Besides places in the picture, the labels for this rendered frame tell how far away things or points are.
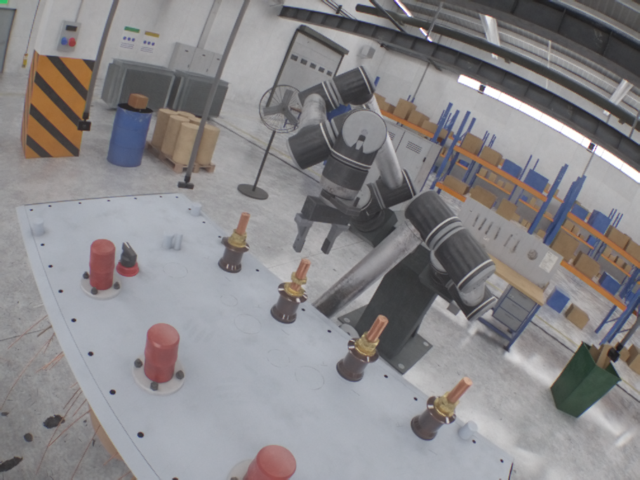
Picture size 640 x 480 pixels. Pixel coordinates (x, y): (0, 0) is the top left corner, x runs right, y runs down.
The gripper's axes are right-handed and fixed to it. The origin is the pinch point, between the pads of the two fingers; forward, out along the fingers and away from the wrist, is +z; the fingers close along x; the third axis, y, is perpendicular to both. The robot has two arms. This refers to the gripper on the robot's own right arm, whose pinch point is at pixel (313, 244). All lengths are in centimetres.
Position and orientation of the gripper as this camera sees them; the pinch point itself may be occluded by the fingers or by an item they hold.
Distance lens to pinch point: 95.3
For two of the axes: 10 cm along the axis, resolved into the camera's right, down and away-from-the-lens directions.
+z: -3.7, 8.4, 3.9
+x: -8.0, -0.8, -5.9
